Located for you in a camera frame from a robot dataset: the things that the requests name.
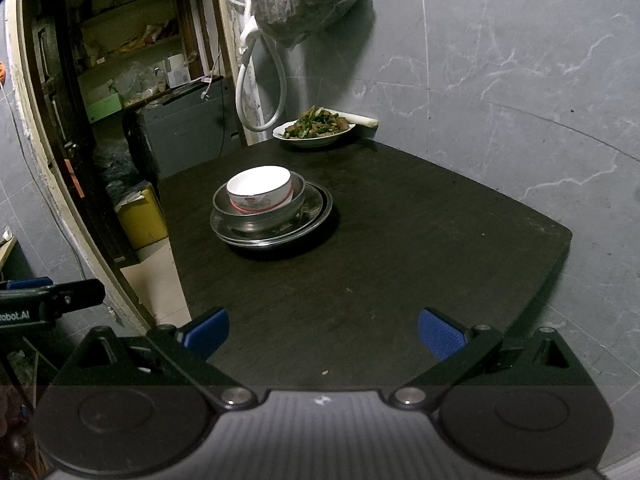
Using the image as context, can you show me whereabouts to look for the white charging cable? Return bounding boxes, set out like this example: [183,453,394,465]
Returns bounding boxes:
[200,45,226,102]

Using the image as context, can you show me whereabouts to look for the plastic bag of dried greens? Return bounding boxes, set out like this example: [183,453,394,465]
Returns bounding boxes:
[250,0,371,48]

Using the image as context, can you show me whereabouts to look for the stir-fried green vegetables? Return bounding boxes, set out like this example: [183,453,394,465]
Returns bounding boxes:
[282,105,351,139]

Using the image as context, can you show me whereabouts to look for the clear plastic bags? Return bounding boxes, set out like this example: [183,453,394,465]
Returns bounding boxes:
[107,62,166,101]

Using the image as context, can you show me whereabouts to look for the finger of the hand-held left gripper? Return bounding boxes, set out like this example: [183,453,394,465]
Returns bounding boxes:
[0,279,107,318]
[6,276,54,290]

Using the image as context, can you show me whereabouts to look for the green box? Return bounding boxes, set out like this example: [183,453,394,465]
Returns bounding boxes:
[85,91,123,123]

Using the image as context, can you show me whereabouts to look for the large stainless steel plate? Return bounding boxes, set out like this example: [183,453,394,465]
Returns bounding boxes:
[210,185,333,250]

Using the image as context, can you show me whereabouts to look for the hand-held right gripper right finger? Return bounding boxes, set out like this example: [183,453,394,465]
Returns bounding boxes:
[387,306,596,408]

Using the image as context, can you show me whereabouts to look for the white boxes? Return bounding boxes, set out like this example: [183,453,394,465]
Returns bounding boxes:
[165,54,193,88]

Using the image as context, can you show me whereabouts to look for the dark plastic bag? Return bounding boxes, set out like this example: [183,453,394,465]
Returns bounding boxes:
[97,142,146,201]

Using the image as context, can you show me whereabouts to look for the stainless steel bowl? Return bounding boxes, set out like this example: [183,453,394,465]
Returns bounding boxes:
[212,171,306,233]

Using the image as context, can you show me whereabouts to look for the dark wooden door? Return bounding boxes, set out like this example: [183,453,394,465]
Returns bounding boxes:
[20,0,141,266]

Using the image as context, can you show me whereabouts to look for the white hose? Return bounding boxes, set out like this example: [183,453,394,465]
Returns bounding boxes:
[235,25,288,133]

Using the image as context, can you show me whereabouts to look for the white plate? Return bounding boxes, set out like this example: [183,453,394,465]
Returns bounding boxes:
[272,119,357,149]

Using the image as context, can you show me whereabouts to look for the small white ceramic bowl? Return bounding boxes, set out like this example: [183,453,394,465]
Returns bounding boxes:
[226,165,292,211]
[231,199,290,215]

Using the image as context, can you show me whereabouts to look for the wooden shelf unit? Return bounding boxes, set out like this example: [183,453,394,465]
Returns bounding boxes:
[60,0,202,111]

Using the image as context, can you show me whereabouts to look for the grey cabinet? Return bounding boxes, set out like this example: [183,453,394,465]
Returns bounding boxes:
[135,77,246,181]

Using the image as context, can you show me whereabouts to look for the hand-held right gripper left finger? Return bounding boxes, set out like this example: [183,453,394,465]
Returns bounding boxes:
[50,306,258,407]

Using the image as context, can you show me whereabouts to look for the yellow box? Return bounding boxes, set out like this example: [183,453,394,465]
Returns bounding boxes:
[116,185,169,251]

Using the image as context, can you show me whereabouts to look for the colourful packets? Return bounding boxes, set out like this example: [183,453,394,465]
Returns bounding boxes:
[112,22,178,53]

